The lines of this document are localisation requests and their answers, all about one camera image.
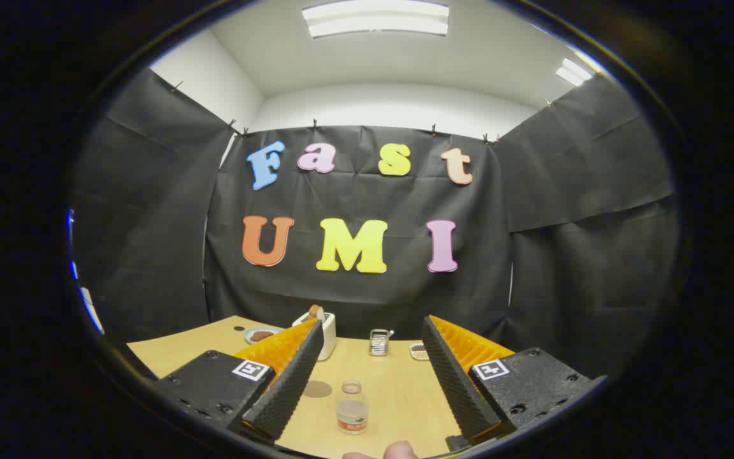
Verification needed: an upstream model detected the white toaster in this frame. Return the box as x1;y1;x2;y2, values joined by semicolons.
292;310;336;361

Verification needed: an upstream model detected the small ceiling light panel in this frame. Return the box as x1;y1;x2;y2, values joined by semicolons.
556;57;594;87

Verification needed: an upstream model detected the long ceiling light panel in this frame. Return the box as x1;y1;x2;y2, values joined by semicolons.
302;0;450;38

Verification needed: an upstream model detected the small metal wire basket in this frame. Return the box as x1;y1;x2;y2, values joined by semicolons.
369;329;395;356

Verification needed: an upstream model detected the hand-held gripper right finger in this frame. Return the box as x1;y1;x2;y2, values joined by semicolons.
422;315;608;451

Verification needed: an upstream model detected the wooden table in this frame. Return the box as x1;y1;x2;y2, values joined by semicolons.
126;316;466;459

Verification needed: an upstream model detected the clear plastic juice bottle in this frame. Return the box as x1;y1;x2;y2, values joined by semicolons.
335;381;369;435

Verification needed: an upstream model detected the small pale green plate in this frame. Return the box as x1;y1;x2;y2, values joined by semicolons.
243;326;285;345

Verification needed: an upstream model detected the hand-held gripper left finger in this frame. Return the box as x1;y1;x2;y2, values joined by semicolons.
154;317;325;445

